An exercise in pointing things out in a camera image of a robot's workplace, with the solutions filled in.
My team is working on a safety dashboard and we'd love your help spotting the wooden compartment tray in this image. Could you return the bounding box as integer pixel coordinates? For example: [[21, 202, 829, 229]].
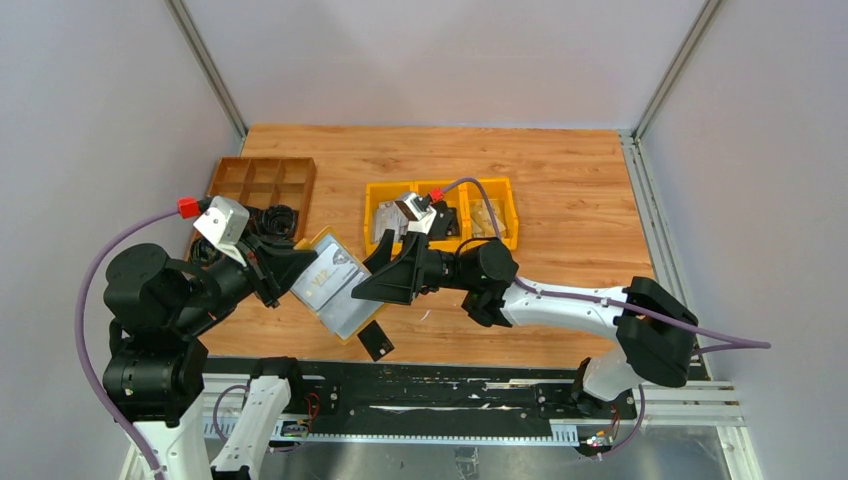
[[206, 157, 317, 243]]

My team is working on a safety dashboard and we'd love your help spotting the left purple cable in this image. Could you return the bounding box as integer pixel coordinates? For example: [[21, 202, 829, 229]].
[[74, 203, 246, 480]]

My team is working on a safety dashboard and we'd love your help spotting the tan cards pile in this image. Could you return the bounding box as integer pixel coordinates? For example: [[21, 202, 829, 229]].
[[470, 199, 508, 238]]

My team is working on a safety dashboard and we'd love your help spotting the yellow leather card holder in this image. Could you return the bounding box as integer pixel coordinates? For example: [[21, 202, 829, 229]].
[[290, 227, 386, 344]]

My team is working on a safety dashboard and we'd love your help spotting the black card holders pile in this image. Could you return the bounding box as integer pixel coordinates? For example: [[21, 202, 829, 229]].
[[429, 206, 461, 241]]

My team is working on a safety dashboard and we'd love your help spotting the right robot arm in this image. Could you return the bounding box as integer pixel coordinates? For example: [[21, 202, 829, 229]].
[[352, 233, 698, 402]]

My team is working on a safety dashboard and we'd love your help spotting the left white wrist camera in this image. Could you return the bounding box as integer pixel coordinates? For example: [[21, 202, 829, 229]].
[[193, 196, 250, 267]]

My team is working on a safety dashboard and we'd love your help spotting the grey cards pile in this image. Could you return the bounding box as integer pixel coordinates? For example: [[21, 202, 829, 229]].
[[372, 201, 406, 243]]

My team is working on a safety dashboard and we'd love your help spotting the right yellow bin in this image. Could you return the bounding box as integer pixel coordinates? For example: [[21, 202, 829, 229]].
[[458, 177, 520, 251]]

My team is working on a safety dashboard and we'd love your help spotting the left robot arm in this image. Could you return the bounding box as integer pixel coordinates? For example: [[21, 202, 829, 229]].
[[102, 236, 317, 479]]

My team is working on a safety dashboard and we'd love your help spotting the black cable coil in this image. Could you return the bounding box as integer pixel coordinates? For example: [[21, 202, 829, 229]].
[[189, 237, 223, 268], [254, 204, 299, 241]]

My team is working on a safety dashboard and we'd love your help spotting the grey credit card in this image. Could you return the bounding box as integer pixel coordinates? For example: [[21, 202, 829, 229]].
[[357, 320, 395, 362]]

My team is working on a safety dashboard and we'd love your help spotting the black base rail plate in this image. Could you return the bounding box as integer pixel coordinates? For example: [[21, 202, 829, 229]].
[[285, 361, 638, 438]]

